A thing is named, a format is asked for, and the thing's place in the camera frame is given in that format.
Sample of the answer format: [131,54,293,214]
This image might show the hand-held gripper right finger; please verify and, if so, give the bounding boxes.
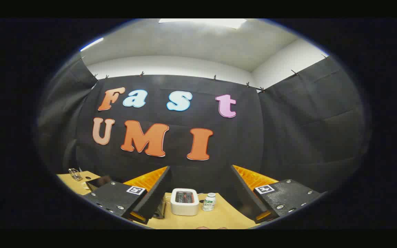
[231,165,324,224]

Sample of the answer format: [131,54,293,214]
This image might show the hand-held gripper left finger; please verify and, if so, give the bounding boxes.
[83,166,172,225]

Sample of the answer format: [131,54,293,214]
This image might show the black toaster oven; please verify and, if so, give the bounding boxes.
[86,176,166,219]

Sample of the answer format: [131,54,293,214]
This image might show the white pop-up toaster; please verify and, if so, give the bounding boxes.
[170,188,200,216]

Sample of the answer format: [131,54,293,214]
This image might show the white bottle green label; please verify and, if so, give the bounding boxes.
[202,193,216,212]

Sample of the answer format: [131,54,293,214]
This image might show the row of black clips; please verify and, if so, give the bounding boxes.
[79,54,329,93]

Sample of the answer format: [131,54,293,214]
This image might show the ceiling light strip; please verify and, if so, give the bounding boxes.
[80,37,104,52]

